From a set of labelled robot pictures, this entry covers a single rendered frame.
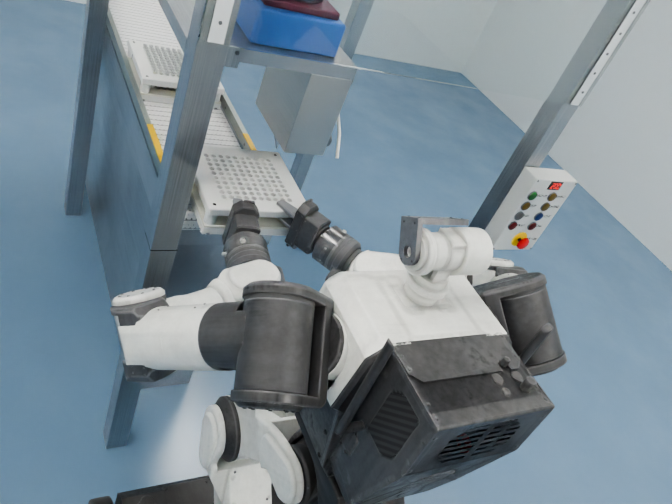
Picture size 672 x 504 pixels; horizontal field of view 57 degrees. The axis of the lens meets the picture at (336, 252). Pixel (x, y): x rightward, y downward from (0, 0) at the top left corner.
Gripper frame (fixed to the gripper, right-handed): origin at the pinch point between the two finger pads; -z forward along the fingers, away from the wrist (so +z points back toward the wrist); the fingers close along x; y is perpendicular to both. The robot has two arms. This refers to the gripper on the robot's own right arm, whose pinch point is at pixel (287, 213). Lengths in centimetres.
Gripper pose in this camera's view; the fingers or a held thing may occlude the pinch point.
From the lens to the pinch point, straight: 138.9
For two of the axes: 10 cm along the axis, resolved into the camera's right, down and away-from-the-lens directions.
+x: -3.5, 7.3, 5.9
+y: 5.3, -3.6, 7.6
